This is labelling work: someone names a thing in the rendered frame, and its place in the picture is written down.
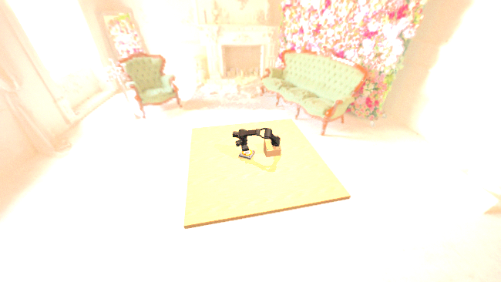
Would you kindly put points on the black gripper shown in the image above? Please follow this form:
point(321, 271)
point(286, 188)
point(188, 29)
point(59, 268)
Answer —
point(244, 146)

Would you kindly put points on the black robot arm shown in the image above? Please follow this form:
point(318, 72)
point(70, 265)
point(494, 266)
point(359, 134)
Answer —
point(242, 134)

